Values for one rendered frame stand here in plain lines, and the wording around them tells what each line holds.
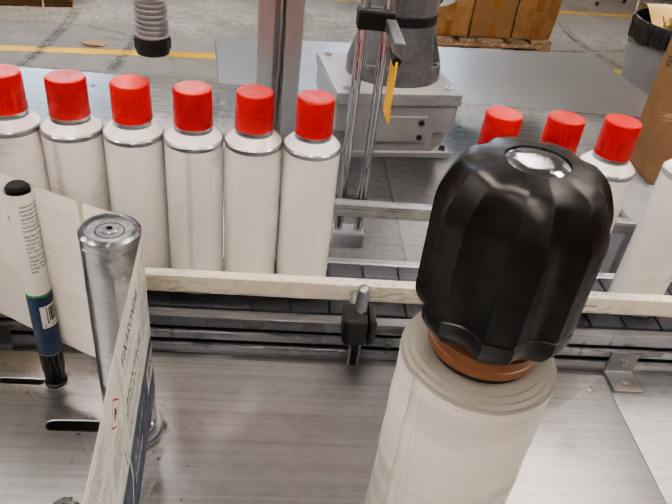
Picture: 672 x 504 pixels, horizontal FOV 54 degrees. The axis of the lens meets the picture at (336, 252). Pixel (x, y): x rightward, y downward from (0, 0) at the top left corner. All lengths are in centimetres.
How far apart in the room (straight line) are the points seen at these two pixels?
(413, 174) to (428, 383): 70
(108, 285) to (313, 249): 25
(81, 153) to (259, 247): 18
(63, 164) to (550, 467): 47
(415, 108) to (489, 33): 325
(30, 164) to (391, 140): 58
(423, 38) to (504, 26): 325
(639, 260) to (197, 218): 44
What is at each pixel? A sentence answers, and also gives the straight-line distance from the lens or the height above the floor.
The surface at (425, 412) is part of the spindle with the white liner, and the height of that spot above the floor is 104.
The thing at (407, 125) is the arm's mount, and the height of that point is 89.
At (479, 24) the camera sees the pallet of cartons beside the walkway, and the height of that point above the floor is 22.
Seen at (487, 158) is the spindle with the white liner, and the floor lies 118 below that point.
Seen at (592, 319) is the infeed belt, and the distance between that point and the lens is 74.
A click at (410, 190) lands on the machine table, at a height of 83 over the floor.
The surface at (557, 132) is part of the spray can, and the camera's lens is 62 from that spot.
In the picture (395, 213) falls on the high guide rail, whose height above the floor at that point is 96.
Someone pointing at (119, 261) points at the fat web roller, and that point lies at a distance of 42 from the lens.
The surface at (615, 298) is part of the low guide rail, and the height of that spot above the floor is 92.
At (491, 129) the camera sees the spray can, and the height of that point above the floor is 107.
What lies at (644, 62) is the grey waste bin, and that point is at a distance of 323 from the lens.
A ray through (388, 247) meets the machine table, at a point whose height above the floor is 83.
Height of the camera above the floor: 130
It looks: 35 degrees down
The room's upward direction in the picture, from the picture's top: 7 degrees clockwise
